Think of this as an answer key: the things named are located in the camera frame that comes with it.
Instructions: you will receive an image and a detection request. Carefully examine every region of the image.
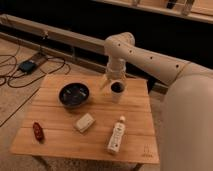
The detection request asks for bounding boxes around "red small object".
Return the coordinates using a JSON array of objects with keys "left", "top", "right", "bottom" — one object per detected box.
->
[{"left": 33, "top": 122, "right": 44, "bottom": 141}]

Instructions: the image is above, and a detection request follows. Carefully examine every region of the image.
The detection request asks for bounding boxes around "black cable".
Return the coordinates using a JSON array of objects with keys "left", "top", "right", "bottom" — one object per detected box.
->
[{"left": 0, "top": 29, "right": 71, "bottom": 128}]

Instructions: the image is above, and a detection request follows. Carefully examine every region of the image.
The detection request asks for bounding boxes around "black power adapter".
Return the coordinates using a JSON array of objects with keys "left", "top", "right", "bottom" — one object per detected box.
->
[{"left": 18, "top": 60, "right": 36, "bottom": 74}]

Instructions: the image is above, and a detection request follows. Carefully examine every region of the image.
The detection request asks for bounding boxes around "white plastic bottle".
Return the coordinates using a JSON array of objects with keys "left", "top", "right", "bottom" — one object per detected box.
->
[{"left": 107, "top": 116, "right": 126, "bottom": 154}]

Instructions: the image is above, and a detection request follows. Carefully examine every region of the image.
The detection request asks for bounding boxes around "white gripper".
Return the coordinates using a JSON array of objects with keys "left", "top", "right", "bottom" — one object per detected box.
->
[{"left": 100, "top": 58, "right": 126, "bottom": 90}]

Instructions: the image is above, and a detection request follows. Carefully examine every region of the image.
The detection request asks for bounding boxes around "dark ceramic bowl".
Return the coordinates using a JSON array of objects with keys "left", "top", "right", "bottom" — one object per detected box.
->
[{"left": 59, "top": 82, "right": 90, "bottom": 108}]

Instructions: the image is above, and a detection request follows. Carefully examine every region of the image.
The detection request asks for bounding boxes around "wooden folding table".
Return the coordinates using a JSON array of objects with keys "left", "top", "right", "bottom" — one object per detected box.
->
[{"left": 11, "top": 75, "right": 159, "bottom": 165}]

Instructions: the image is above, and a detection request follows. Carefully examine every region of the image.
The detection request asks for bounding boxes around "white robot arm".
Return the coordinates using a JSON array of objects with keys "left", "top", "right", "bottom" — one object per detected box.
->
[{"left": 104, "top": 32, "right": 213, "bottom": 171}]

